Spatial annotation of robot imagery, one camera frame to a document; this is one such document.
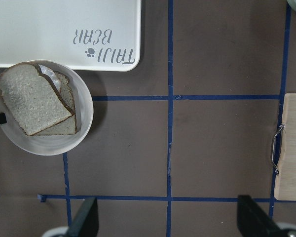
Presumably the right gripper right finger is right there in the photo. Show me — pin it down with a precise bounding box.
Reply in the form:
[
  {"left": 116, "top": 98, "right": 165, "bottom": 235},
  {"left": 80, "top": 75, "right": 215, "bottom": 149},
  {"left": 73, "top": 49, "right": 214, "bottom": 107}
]
[{"left": 237, "top": 195, "right": 281, "bottom": 237}]

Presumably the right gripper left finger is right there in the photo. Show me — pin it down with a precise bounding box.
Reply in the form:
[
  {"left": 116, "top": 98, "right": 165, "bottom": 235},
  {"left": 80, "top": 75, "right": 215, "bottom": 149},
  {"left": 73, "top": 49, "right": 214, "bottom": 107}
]
[{"left": 68, "top": 197, "right": 99, "bottom": 237}]

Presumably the bread slice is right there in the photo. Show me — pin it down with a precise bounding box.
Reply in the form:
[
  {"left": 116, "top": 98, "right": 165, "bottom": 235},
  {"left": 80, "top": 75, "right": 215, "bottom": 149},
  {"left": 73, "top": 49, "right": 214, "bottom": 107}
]
[
  {"left": 36, "top": 72, "right": 77, "bottom": 136},
  {"left": 0, "top": 62, "right": 75, "bottom": 136}
]

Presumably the cream round plate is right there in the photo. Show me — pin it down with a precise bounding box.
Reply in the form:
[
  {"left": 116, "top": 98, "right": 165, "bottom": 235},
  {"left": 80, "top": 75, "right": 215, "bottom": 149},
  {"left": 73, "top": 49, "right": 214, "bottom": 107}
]
[{"left": 0, "top": 60, "right": 94, "bottom": 156}]

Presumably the bread slice on plate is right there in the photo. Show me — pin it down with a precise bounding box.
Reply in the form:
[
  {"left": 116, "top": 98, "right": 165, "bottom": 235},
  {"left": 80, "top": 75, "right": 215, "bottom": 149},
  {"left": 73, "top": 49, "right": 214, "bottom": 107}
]
[{"left": 36, "top": 72, "right": 77, "bottom": 136}]

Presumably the wooden cutting board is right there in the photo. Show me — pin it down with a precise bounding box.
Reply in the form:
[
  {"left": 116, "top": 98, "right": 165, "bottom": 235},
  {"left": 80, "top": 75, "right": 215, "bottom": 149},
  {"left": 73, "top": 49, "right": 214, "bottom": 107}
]
[{"left": 273, "top": 93, "right": 296, "bottom": 201}]

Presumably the fake fried egg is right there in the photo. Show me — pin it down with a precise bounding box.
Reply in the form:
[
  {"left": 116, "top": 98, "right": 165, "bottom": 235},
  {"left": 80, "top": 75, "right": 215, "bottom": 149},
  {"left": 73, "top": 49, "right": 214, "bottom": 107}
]
[{"left": 38, "top": 64, "right": 61, "bottom": 93}]

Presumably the cream bear tray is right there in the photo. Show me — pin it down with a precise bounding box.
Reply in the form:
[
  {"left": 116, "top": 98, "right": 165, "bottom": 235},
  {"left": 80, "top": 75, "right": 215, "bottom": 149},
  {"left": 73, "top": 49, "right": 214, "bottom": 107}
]
[{"left": 0, "top": 0, "right": 142, "bottom": 72}]

